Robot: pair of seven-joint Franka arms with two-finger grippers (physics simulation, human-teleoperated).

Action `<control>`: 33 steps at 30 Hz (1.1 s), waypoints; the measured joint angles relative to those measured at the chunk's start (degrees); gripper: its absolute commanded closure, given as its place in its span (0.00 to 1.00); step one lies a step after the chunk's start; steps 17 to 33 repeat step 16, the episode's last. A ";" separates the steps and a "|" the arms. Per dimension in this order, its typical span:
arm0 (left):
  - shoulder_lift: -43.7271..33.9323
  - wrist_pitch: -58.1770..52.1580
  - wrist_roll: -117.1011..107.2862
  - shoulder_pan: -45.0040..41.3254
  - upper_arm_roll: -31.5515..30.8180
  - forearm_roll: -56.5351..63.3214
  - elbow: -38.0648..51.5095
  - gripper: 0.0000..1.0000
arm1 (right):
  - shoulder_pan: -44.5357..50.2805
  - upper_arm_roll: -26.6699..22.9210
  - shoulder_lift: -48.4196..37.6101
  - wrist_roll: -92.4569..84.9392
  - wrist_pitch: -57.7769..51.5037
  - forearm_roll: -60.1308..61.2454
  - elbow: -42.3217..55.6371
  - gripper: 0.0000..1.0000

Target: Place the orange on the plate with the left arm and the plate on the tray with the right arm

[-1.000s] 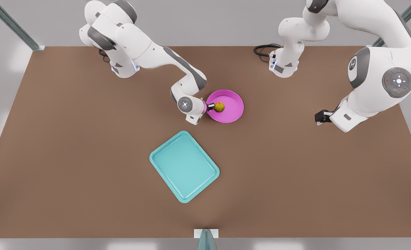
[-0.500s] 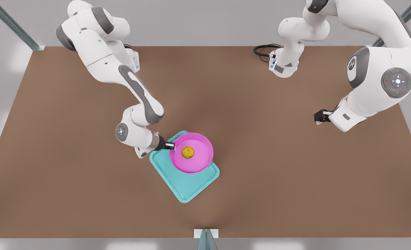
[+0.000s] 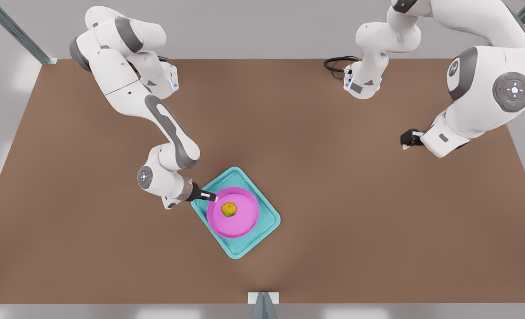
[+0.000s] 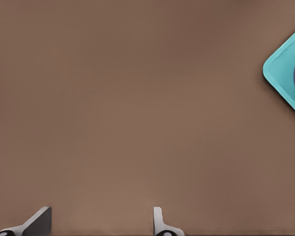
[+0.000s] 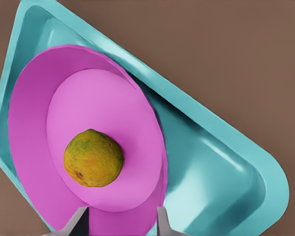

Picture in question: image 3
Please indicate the pink round plate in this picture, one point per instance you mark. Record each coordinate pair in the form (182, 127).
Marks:
(233, 212)

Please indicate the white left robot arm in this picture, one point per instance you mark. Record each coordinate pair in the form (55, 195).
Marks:
(488, 75)

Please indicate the orange fruit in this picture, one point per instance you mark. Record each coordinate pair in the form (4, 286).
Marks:
(229, 209)

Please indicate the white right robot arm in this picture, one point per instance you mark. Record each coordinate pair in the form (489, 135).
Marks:
(125, 84)

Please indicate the teal rectangular tray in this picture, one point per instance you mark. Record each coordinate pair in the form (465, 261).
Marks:
(262, 228)

